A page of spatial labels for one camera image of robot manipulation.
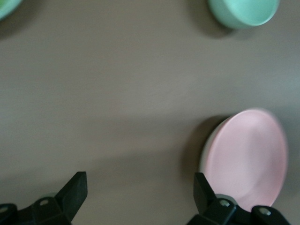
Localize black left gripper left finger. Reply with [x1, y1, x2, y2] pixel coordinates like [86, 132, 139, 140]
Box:
[0, 171, 89, 225]

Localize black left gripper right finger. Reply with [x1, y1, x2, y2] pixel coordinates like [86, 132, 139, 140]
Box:
[185, 172, 293, 225]

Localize pink plate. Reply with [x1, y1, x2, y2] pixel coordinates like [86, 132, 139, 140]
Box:
[207, 107, 289, 209]

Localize beige bowl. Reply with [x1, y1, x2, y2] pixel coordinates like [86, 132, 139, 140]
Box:
[200, 118, 232, 175]

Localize light blue bowl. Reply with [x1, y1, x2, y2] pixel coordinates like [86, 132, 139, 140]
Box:
[207, 0, 281, 30]

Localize green plate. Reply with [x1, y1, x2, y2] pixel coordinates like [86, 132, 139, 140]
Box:
[0, 0, 23, 21]

